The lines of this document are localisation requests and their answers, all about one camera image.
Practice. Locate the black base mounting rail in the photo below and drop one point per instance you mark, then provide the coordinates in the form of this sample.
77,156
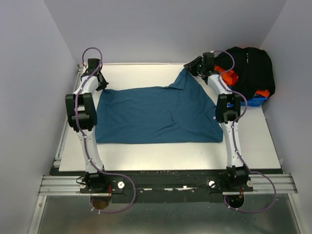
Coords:
164,186

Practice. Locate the aluminium table edge rail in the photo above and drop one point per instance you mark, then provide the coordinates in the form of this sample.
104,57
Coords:
46,122

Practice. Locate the orange t shirt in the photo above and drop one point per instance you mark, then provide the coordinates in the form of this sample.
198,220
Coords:
231,78

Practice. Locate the black t shirt pile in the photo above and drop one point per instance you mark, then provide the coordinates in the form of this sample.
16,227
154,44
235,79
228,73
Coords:
253,66

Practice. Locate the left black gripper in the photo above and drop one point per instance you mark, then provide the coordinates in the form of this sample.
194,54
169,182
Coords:
103,84

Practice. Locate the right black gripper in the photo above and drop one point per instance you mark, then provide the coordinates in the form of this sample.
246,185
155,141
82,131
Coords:
191,65

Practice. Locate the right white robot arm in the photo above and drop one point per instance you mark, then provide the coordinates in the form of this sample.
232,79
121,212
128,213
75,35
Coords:
227,113

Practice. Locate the blue plastic bin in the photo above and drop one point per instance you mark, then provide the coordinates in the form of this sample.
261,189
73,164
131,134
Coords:
254,102

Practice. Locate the teal blue t shirt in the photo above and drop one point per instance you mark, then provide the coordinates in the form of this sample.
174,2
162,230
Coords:
178,113

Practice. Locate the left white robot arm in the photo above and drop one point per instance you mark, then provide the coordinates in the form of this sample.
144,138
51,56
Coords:
82,118

